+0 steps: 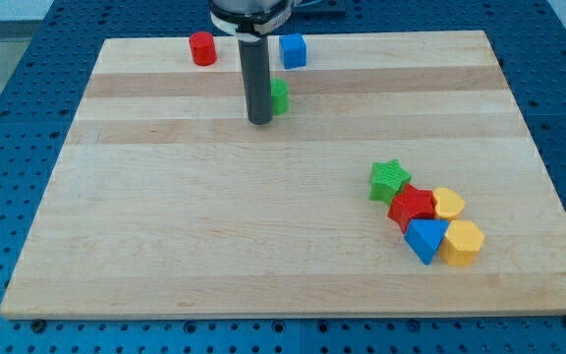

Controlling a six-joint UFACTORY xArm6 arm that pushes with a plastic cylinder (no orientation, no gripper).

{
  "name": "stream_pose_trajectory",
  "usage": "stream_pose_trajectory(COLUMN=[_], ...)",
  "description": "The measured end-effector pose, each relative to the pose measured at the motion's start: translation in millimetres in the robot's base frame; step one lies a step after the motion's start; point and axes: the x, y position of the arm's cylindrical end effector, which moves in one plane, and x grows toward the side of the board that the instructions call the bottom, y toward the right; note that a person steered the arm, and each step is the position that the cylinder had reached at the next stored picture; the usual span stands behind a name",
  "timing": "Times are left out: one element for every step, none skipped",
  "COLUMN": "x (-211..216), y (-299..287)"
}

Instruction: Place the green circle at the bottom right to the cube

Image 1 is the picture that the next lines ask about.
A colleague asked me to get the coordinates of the green cylinder block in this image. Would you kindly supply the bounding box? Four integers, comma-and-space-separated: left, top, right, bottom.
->
270, 78, 289, 115

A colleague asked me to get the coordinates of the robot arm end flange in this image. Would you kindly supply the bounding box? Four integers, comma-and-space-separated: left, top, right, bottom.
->
208, 0, 298, 42

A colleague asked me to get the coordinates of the blue cube block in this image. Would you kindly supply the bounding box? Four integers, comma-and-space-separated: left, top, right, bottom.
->
279, 33, 307, 70

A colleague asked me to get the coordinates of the green star block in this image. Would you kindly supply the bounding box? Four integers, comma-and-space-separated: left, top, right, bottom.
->
368, 159, 412, 205

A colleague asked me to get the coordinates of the light wooden board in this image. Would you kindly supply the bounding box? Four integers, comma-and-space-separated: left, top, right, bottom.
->
0, 30, 566, 321

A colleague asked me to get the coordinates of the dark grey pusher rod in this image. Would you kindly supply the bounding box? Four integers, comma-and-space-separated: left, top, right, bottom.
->
238, 37, 273, 125

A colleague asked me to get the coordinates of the red star block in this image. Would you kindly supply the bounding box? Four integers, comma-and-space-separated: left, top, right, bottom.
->
387, 184, 435, 234

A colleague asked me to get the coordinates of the red cylinder block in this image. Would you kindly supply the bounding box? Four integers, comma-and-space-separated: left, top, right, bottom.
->
189, 31, 217, 66

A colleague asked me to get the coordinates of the blue triangle block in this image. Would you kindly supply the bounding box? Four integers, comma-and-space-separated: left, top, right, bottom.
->
405, 219, 449, 266

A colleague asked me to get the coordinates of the yellow heart block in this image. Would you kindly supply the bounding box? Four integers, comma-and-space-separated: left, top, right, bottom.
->
432, 187, 466, 220

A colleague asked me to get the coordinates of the yellow hexagon block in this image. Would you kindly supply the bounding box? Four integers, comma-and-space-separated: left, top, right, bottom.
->
438, 220, 485, 266

